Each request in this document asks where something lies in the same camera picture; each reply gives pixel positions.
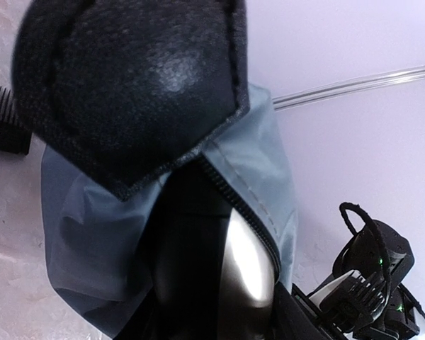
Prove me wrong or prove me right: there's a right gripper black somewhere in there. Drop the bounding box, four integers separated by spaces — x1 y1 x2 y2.
293 283 393 339

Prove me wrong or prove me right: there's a grey zipper pouch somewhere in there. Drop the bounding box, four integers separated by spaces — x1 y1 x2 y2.
12 1 302 339

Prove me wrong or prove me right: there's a black clipper comb guard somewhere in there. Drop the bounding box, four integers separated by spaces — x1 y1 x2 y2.
0 86 32 155

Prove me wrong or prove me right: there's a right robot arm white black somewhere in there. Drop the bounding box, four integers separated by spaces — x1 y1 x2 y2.
293 202 425 339

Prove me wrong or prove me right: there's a right aluminium corner post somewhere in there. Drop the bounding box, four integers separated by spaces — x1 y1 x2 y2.
273 65 425 111

